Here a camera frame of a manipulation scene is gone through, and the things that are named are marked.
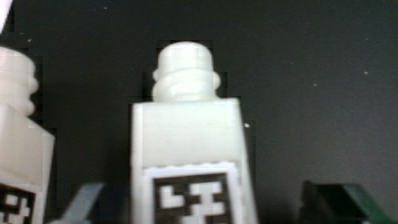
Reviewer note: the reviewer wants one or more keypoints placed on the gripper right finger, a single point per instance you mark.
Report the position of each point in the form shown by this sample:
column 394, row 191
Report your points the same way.
column 340, row 204

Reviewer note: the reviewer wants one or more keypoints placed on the white table leg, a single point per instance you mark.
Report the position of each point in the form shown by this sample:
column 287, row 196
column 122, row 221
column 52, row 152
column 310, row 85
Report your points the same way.
column 26, row 144
column 191, row 176

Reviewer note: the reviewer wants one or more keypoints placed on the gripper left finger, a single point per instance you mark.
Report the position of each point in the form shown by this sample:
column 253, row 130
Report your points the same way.
column 77, row 212

